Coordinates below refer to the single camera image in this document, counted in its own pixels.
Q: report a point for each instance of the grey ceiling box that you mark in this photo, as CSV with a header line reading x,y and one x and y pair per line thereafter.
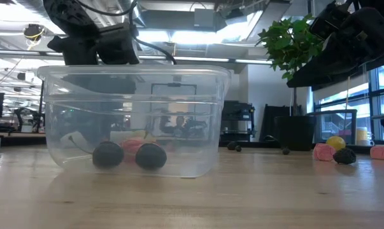
x,y
204,19

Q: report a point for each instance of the long ceiling light bar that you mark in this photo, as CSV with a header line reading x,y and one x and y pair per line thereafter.
x,y
204,59

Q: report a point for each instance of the background black robot arm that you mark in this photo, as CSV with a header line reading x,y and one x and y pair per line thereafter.
x,y
27,119

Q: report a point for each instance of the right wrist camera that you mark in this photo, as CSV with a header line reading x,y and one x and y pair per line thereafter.
x,y
325,20

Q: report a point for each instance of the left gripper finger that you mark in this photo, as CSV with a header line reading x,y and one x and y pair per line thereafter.
x,y
86,87

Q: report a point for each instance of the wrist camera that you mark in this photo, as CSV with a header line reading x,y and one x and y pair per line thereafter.
x,y
116,44
325,20

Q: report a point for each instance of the black panel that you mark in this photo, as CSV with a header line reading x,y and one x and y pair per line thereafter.
x,y
269,121

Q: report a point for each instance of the toy blackberry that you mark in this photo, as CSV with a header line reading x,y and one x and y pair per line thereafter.
x,y
344,156

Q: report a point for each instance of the black hanging ceiling device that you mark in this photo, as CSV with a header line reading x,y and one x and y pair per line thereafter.
x,y
34,31

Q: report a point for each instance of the dark toy cherry with stem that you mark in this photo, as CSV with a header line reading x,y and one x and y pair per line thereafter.
x,y
108,155

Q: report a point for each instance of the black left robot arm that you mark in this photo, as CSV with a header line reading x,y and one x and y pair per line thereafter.
x,y
70,16

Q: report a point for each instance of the pink toy raspberry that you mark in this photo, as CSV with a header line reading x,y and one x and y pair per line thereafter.
x,y
322,152
380,152

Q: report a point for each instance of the yellow toy lemon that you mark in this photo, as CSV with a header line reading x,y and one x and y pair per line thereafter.
x,y
336,142
147,136

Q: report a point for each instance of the silver ceiling duct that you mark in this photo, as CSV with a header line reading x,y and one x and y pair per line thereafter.
x,y
141,19

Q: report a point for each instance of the black equipment cart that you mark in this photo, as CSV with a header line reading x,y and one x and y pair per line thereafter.
x,y
237,114

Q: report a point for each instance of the red toy strawberry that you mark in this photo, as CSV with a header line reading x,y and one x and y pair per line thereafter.
x,y
131,148

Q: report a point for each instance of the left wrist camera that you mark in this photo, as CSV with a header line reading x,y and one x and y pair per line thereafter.
x,y
116,44

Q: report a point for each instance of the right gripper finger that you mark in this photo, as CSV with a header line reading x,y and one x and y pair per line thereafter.
x,y
338,65

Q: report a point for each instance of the person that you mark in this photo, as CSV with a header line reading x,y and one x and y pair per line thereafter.
x,y
180,122

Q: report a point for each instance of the black mesh office chair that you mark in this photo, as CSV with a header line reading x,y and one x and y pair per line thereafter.
x,y
331,111

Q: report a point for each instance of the clear plastic tupperware container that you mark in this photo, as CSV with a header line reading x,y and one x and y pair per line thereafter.
x,y
195,95

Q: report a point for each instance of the background wooden desk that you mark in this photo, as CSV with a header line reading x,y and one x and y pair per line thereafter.
x,y
16,135

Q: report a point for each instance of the yellow cup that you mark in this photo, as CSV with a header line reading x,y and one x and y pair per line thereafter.
x,y
363,135

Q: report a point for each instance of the green plant in black pot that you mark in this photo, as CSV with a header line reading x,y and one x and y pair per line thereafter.
x,y
290,44

